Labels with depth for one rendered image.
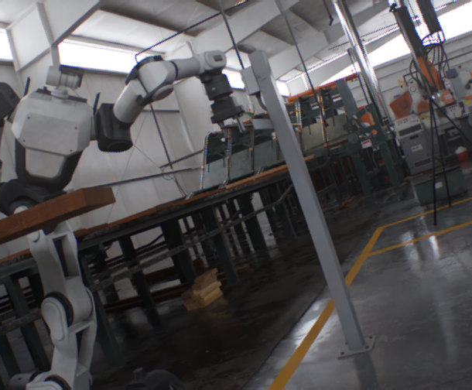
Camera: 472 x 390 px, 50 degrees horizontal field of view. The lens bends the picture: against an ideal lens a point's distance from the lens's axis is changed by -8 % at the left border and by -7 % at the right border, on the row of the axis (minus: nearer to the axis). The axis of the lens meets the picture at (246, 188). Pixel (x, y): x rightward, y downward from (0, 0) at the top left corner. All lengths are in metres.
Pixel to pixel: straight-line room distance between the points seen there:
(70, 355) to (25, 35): 11.30
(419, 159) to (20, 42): 9.11
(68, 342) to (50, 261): 0.29
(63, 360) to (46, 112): 0.90
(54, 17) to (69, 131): 10.64
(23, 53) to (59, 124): 11.13
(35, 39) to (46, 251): 10.96
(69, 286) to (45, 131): 0.55
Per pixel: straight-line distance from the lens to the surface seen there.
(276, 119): 2.18
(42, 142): 1.82
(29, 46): 12.80
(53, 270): 1.94
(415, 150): 10.39
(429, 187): 5.57
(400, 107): 10.40
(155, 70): 1.68
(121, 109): 1.77
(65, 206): 1.42
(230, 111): 1.82
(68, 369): 2.07
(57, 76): 1.84
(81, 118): 1.81
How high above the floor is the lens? 0.78
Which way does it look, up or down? level
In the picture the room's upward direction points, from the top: 19 degrees counter-clockwise
